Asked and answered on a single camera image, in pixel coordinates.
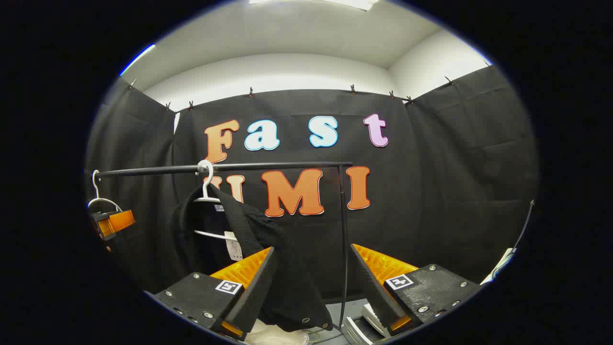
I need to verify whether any black knit garment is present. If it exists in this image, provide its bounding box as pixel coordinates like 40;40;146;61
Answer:
171;184;334;333

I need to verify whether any white plastic hanger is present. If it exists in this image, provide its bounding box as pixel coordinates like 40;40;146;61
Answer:
193;160;239;242
87;170;123;212

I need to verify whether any black clothes rack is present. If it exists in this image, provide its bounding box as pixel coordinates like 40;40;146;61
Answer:
93;161;354;330

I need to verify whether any white flat board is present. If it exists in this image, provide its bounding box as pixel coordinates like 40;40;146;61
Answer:
480;248;517;286

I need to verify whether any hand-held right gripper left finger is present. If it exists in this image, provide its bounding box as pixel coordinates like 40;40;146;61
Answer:
153;246;278;342

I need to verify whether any row of small black clips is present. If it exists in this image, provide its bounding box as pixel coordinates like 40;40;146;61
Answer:
128;60;491;111

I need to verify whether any black backdrop cloth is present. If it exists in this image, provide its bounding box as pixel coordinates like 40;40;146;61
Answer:
85;65;541;307

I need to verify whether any white slatted panel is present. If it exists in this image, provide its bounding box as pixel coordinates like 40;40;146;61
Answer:
342;302;396;345

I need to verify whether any long ceiling light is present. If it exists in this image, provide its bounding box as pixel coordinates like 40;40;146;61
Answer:
249;0;379;11

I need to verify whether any thin black pole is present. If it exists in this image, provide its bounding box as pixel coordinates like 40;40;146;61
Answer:
511;200;535;253

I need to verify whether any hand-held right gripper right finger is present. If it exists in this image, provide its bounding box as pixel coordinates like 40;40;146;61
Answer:
350;243;482;338

